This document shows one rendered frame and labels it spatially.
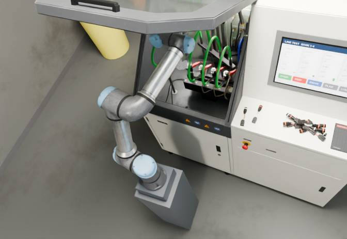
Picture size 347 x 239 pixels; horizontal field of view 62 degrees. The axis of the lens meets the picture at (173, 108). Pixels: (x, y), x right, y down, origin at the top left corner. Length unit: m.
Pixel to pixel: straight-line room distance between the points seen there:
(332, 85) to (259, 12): 0.52
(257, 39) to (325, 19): 0.32
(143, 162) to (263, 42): 0.88
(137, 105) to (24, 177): 2.30
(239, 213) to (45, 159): 2.01
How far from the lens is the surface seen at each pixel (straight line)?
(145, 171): 1.53
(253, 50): 1.61
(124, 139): 1.48
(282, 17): 1.48
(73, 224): 2.92
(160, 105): 1.90
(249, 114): 1.75
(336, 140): 1.75
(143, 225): 2.66
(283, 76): 1.66
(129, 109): 1.24
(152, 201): 1.82
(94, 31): 3.36
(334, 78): 1.63
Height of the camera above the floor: 2.50
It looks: 57 degrees down
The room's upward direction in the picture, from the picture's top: 21 degrees counter-clockwise
